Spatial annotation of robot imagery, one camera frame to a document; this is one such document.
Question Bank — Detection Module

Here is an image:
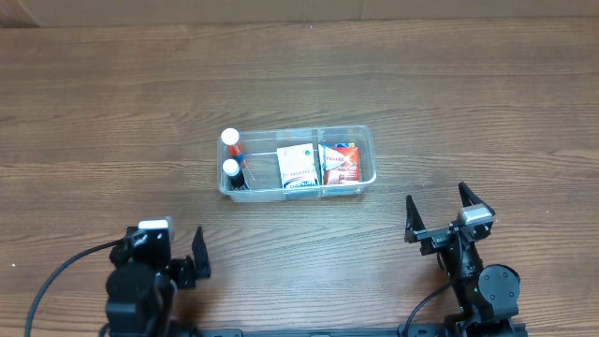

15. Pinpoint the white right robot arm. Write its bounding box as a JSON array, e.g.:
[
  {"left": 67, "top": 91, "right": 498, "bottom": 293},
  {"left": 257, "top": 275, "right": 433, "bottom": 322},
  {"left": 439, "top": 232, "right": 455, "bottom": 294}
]
[{"left": 198, "top": 182, "right": 528, "bottom": 337}]

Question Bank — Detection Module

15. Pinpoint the blue yellow lozenge box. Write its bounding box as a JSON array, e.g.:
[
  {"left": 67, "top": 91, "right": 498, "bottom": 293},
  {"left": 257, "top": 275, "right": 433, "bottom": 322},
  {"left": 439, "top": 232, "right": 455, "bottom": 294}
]
[{"left": 319, "top": 142, "right": 357, "bottom": 148}]

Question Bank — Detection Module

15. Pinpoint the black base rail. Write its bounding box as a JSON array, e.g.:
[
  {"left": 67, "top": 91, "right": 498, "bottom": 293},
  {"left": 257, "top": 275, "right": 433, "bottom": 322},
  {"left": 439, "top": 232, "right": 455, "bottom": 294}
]
[{"left": 196, "top": 322, "right": 530, "bottom": 337}]

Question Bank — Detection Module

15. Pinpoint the red white medicine box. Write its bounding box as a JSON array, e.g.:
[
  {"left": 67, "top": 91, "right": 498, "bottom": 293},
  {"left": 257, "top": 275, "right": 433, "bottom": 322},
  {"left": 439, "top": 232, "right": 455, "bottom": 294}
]
[{"left": 323, "top": 146, "right": 360, "bottom": 185}]

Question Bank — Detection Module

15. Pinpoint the white blue plaster box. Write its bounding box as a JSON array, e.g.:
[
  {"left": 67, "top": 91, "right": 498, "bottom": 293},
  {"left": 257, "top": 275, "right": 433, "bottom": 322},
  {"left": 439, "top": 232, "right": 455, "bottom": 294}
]
[{"left": 277, "top": 143, "right": 319, "bottom": 189}]

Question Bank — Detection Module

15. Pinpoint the black bottle white cap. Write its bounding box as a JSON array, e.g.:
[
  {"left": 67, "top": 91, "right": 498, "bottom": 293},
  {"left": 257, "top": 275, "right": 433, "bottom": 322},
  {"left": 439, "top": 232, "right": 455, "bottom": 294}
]
[{"left": 222, "top": 159, "right": 249, "bottom": 190}]

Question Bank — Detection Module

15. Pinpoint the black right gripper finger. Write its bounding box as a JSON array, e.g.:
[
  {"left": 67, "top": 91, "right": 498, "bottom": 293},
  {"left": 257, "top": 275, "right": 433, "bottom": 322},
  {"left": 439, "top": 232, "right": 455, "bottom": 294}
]
[
  {"left": 458, "top": 182, "right": 495, "bottom": 216},
  {"left": 404, "top": 195, "right": 427, "bottom": 242}
]

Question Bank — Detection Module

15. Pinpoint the clear plastic container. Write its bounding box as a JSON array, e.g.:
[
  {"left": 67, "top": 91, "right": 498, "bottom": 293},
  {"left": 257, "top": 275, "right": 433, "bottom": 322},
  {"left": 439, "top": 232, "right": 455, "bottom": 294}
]
[{"left": 217, "top": 125, "right": 377, "bottom": 203}]

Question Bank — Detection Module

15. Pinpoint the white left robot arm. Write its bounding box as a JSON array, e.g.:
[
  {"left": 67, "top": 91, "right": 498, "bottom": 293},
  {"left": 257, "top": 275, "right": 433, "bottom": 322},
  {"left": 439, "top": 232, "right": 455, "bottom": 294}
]
[{"left": 105, "top": 225, "right": 199, "bottom": 337}]

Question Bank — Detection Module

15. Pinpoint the orange tube white cap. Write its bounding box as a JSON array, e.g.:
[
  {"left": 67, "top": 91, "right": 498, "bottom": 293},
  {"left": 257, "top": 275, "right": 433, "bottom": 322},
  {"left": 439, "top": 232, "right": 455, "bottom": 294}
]
[{"left": 221, "top": 127, "right": 247, "bottom": 169}]

